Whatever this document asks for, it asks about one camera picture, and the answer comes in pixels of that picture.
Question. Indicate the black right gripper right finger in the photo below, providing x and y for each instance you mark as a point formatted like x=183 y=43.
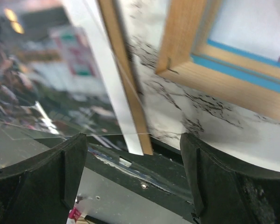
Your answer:
x=228 y=190

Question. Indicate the blue wooden picture frame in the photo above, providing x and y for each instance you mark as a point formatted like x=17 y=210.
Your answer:
x=227 y=48

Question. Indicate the printed photo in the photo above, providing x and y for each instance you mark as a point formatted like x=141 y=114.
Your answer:
x=72 y=70

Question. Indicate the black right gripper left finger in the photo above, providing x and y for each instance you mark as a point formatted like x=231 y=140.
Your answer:
x=42 y=189

